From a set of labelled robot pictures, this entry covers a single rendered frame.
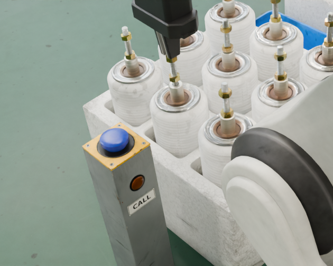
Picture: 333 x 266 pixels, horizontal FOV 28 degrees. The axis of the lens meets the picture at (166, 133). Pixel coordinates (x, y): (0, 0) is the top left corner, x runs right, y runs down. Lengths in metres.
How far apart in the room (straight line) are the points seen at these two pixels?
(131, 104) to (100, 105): 0.09
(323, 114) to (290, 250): 0.14
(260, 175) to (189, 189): 0.44
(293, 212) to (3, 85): 1.15
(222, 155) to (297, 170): 0.39
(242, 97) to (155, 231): 0.28
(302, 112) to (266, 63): 0.61
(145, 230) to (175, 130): 0.17
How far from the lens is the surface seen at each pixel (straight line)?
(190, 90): 1.09
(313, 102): 0.57
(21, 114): 1.55
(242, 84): 1.12
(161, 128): 1.08
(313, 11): 1.49
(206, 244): 1.12
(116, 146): 0.90
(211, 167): 1.02
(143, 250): 1.04
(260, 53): 1.19
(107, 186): 0.94
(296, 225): 0.62
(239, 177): 0.64
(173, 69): 1.05
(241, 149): 0.65
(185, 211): 1.11
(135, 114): 1.16
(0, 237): 1.30
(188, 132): 1.07
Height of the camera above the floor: 0.92
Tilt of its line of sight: 41 degrees down
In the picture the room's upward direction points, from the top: 10 degrees counter-clockwise
